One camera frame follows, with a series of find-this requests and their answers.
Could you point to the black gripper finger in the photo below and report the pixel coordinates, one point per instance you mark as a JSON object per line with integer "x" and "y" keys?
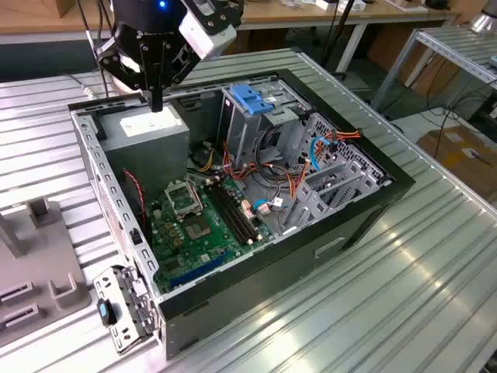
{"x": 147, "y": 66}
{"x": 165, "y": 66}

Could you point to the metal disk bay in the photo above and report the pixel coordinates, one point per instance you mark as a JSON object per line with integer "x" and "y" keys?
{"x": 310, "y": 211}

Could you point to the brown wooden box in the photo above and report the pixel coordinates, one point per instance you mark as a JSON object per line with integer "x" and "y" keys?
{"x": 66, "y": 8}

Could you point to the grey power supply unit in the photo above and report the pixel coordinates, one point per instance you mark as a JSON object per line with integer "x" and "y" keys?
{"x": 147, "y": 155}

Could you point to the metal optical drive cage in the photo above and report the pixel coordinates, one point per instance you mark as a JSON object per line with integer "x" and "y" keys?
{"x": 240, "y": 132}

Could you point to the wooden desk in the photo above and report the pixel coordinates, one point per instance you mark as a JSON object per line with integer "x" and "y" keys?
{"x": 272, "y": 12}

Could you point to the black RAM slot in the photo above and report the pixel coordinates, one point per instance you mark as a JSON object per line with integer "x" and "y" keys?
{"x": 225, "y": 216}
{"x": 230, "y": 214}
{"x": 234, "y": 212}
{"x": 239, "y": 210}

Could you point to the CPU socket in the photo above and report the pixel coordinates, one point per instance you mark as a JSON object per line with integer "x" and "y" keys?
{"x": 198, "y": 229}

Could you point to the black tripod stand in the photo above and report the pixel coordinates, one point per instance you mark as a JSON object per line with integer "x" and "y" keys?
{"x": 334, "y": 39}

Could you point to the small white box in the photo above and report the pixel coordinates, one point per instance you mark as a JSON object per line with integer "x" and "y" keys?
{"x": 326, "y": 4}

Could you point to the green motherboard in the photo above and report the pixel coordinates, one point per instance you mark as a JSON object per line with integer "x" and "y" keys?
{"x": 217, "y": 249}

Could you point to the blue expansion slot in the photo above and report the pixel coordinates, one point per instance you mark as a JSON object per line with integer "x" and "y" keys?
{"x": 200, "y": 270}

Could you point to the grey parts rack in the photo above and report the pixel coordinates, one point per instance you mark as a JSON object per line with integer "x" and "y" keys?
{"x": 39, "y": 252}

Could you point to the brown cardboard boxes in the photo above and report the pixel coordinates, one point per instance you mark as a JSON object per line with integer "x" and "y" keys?
{"x": 392, "y": 46}

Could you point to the black open PC case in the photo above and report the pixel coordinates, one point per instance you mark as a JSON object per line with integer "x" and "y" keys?
{"x": 272, "y": 279}

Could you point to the black latch with blue button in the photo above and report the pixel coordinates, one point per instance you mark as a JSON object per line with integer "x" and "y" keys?
{"x": 104, "y": 312}

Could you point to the metal slat side table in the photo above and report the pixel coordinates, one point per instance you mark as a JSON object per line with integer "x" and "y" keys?
{"x": 446, "y": 42}

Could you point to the cardboard box with label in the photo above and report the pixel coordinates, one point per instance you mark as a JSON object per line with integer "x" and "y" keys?
{"x": 458, "y": 155}

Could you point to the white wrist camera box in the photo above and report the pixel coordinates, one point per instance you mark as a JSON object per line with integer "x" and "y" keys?
{"x": 206, "y": 35}

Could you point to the blue plastic drive bracket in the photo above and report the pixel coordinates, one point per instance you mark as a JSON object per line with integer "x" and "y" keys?
{"x": 248, "y": 99}

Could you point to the metal expansion bracket cover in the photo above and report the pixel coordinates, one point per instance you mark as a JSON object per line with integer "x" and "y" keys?
{"x": 116, "y": 279}

